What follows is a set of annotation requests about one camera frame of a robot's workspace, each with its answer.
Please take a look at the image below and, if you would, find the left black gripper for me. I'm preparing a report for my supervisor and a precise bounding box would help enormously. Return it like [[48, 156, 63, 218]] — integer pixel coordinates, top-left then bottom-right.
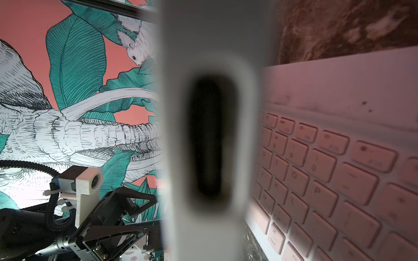
[[67, 187, 163, 261]]

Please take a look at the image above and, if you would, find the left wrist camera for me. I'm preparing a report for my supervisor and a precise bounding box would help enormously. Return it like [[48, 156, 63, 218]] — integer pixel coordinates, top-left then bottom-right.
[[43, 166, 104, 228]]

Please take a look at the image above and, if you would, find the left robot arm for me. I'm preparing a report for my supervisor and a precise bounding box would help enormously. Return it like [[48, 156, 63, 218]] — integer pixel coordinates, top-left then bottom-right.
[[1, 187, 163, 261]]

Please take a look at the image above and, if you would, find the black frame post left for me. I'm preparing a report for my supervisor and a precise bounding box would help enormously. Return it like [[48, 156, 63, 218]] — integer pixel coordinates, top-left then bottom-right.
[[64, 0, 158, 23]]

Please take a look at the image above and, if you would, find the pink keyboard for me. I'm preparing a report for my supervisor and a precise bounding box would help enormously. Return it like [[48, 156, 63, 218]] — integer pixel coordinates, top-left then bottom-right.
[[157, 1, 275, 261], [247, 46, 418, 261]]

